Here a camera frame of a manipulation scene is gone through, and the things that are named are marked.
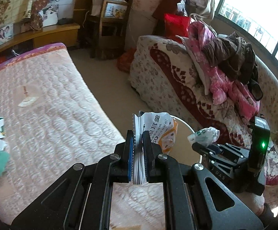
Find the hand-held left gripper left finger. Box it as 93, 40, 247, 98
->
11, 130, 133, 230

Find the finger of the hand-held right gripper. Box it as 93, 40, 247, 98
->
192, 142, 250, 160
208, 158, 241, 179

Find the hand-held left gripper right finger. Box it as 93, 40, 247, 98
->
142, 132, 264, 230

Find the white plastic wrapper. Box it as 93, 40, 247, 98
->
187, 126, 220, 147

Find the white round bin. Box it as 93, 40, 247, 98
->
163, 116, 203, 168

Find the white orange snack wrapper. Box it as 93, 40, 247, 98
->
132, 111, 178, 185

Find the dark cloth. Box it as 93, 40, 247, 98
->
248, 79, 264, 101

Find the pink floral jacket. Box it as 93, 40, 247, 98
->
176, 21, 260, 125

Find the floral covered sofa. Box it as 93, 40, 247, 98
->
129, 35, 278, 217

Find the brown garment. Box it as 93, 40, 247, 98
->
202, 34, 259, 83

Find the orange red floor bag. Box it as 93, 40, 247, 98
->
116, 48, 137, 73

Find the wooden chair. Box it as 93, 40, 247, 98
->
78, 0, 136, 59

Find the window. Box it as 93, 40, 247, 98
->
213, 0, 278, 77

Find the wooden cabinet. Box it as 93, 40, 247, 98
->
0, 23, 81, 63

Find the large wedding photo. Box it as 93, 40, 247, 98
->
41, 3, 59, 27

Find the framed couple photo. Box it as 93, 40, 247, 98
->
0, 25, 14, 46

